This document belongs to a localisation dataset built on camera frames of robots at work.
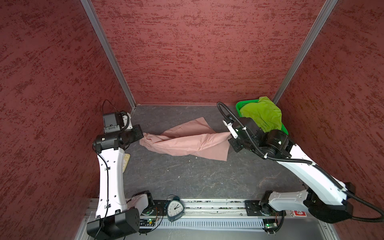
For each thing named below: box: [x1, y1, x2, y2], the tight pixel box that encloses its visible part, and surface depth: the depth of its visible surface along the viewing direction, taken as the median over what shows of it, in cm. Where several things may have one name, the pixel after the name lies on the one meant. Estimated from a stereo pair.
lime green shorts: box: [239, 96, 282, 133], surface depth 109 cm
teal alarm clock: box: [164, 195, 186, 222], surface depth 72 cm
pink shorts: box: [139, 117, 232, 161], surface depth 73 cm
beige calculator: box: [122, 153, 131, 173], surface depth 91 cm
